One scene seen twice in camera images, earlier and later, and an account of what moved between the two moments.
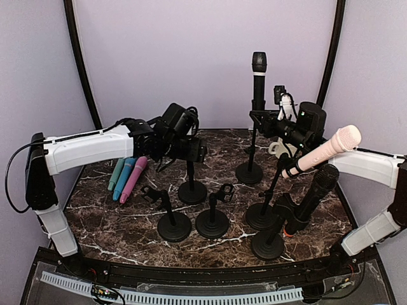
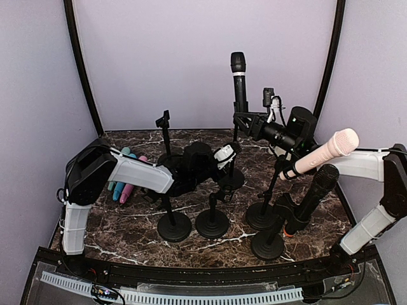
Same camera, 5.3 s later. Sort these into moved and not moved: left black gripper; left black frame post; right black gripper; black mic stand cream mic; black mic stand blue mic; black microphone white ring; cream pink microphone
Moved: left black gripper; right black gripper; black mic stand blue mic; black microphone white ring
Not moved: left black frame post; black mic stand cream mic; cream pink microphone
